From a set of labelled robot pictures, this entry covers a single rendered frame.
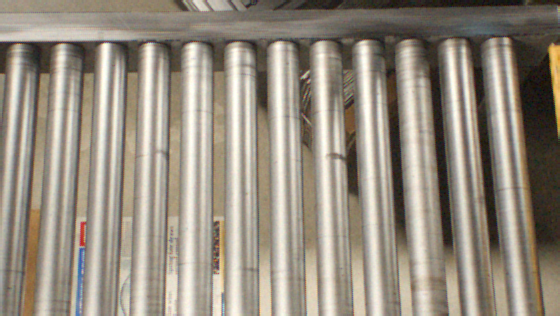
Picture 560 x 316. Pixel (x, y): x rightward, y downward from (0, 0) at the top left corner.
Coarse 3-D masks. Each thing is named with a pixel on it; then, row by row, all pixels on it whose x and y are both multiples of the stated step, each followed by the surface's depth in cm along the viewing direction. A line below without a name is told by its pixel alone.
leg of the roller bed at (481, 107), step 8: (520, 72) 142; (528, 72) 142; (480, 80) 155; (520, 80) 145; (480, 88) 155; (480, 96) 155; (480, 104) 156; (480, 112) 160; (480, 120) 164; (480, 128) 168; (480, 136) 173; (440, 144) 191; (440, 152) 192; (440, 160) 192; (440, 168) 194; (440, 176) 200
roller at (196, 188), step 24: (192, 48) 127; (192, 72) 126; (192, 96) 125; (192, 120) 124; (192, 144) 123; (192, 168) 122; (192, 192) 120; (192, 216) 119; (192, 240) 118; (192, 264) 117; (192, 288) 116; (192, 312) 115
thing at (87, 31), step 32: (0, 32) 128; (32, 32) 128; (64, 32) 128; (96, 32) 128; (128, 32) 128; (160, 32) 128; (192, 32) 128; (224, 32) 128; (256, 32) 128; (288, 32) 128; (320, 32) 128; (352, 32) 128; (384, 32) 128; (416, 32) 128; (448, 32) 128; (480, 32) 128; (512, 32) 128; (544, 32) 128; (0, 64) 135; (352, 64) 137; (480, 64) 138
